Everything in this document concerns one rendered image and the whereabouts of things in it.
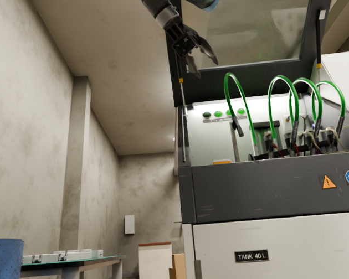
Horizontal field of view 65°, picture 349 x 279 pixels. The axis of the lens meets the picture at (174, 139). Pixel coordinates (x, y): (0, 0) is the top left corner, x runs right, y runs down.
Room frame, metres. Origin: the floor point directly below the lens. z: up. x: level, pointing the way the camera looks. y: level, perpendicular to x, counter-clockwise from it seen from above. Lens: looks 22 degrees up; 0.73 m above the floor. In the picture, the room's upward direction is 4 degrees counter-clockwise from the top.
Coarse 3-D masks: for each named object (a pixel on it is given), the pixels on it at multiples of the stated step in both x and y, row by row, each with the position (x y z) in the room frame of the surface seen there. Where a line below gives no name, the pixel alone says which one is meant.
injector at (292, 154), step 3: (285, 135) 0.99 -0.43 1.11; (288, 135) 0.99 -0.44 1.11; (285, 138) 1.00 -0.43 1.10; (288, 138) 0.99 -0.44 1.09; (285, 141) 1.00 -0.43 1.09; (288, 141) 0.99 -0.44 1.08; (288, 144) 0.99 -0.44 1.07; (291, 144) 0.97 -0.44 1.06; (294, 144) 0.97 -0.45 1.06; (288, 147) 0.99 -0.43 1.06; (291, 147) 0.98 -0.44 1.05; (294, 147) 0.98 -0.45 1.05; (288, 150) 1.00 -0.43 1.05; (291, 150) 0.99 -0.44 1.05; (294, 150) 0.99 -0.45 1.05; (291, 153) 0.99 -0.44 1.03; (294, 153) 0.99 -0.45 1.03; (291, 156) 0.99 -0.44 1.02; (294, 156) 0.99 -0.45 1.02
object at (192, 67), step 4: (188, 56) 0.80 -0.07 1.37; (192, 56) 0.81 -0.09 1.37; (188, 60) 0.80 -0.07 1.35; (192, 60) 0.81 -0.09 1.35; (188, 64) 0.79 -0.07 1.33; (192, 64) 0.82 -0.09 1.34; (188, 68) 0.79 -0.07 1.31; (192, 68) 0.82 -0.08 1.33; (196, 68) 0.82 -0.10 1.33; (192, 72) 0.82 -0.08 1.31; (196, 72) 0.83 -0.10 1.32; (200, 76) 0.84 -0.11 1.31
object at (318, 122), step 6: (300, 78) 0.93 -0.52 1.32; (294, 84) 0.99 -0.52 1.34; (312, 84) 0.86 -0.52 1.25; (318, 90) 0.84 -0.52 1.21; (318, 96) 0.84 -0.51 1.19; (318, 102) 0.85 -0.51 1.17; (318, 108) 0.86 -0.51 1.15; (318, 114) 0.87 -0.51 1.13; (318, 120) 0.89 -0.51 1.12; (318, 126) 0.90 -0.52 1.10; (318, 132) 0.93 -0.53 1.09; (318, 138) 0.95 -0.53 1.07
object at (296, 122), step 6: (276, 78) 0.96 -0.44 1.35; (282, 78) 0.90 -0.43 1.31; (270, 84) 1.04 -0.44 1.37; (288, 84) 0.86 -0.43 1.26; (270, 90) 1.07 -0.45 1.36; (294, 90) 0.84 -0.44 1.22; (270, 96) 1.10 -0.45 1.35; (294, 96) 0.84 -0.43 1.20; (270, 102) 1.12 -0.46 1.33; (270, 108) 1.13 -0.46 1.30; (270, 114) 1.14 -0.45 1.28; (270, 120) 1.15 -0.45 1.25; (294, 120) 0.89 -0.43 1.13; (270, 126) 1.16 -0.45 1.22; (294, 126) 0.90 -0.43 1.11; (294, 132) 0.92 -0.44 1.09; (294, 138) 0.94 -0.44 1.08; (276, 144) 1.15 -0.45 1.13; (276, 150) 1.15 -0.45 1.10
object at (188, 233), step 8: (288, 216) 0.77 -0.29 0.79; (296, 216) 0.77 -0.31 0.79; (184, 224) 0.77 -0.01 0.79; (192, 224) 0.78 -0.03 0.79; (200, 224) 0.78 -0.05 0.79; (184, 232) 0.76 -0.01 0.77; (192, 232) 0.78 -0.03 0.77; (184, 240) 0.76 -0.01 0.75; (192, 240) 0.76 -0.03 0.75; (184, 248) 0.76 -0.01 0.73; (192, 248) 0.76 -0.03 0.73; (184, 256) 0.77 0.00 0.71; (192, 256) 0.76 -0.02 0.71; (192, 264) 0.76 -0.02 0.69; (192, 272) 0.76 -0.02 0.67
